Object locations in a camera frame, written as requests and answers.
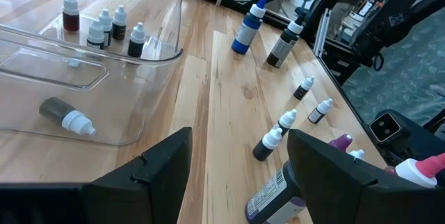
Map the small sky blue dropper bottle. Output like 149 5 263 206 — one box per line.
348 149 366 162

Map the clear plastic bin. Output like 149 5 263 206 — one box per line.
0 0 188 147

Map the small white-label black dropper bottle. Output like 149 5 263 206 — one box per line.
293 75 316 101

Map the small purple dropper bottle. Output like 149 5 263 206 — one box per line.
252 127 284 162

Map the small brown dropper bottle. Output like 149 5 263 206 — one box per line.
38 96 97 136

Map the small dark red dropper bottle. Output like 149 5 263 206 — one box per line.
61 0 81 33

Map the large purple food coloring bottle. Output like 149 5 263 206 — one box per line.
245 133 354 224

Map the small green dropper bottle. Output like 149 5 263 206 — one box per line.
273 109 298 138

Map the large black food coloring bottle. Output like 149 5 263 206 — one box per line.
266 6 309 68

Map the black table-level camera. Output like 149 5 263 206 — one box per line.
367 111 411 147

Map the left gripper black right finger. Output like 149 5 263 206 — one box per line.
286 129 445 224

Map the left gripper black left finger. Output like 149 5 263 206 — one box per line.
0 127 193 224

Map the large blue food coloring bottle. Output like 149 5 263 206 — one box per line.
231 0 270 56

